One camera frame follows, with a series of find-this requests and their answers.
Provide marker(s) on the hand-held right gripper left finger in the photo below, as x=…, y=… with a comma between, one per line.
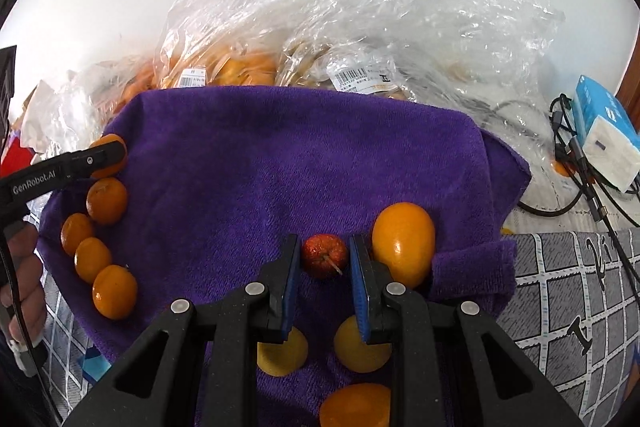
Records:
x=290, y=287

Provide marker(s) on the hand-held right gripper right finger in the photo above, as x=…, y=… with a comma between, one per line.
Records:
x=360, y=287

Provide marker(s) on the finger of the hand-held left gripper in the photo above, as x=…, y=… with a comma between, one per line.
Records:
x=75, y=167

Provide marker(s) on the orange mandarin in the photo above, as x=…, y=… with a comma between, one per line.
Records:
x=76, y=233
x=107, y=201
x=111, y=173
x=114, y=291
x=92, y=259

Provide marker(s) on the small red fruit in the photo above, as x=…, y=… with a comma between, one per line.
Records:
x=324, y=255

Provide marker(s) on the oval orange kumquat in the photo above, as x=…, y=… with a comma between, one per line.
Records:
x=403, y=243

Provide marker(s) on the small yellow citrus fruit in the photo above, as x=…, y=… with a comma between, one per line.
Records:
x=355, y=352
x=287, y=357

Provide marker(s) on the large orange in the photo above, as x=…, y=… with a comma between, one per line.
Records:
x=356, y=404

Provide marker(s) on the person's left hand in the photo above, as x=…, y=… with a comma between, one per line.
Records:
x=31, y=287

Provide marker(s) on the white plastic bag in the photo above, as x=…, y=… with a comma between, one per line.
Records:
x=55, y=117

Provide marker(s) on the red box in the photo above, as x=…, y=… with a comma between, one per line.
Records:
x=17, y=154

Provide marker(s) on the clear bag of mandarins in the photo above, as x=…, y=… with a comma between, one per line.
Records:
x=100, y=82

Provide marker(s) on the purple towel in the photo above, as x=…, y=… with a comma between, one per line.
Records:
x=250, y=167

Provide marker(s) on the clear bag of oranges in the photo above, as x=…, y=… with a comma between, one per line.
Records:
x=225, y=57

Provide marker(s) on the grey checkered tablecloth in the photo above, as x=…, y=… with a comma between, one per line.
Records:
x=550, y=287

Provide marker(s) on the clear bag of brown fruit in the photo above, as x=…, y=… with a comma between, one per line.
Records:
x=450, y=32

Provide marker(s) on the blue white tissue packet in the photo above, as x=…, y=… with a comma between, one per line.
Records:
x=607, y=142

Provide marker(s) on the brown wooden door frame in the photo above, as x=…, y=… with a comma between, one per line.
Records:
x=634, y=87

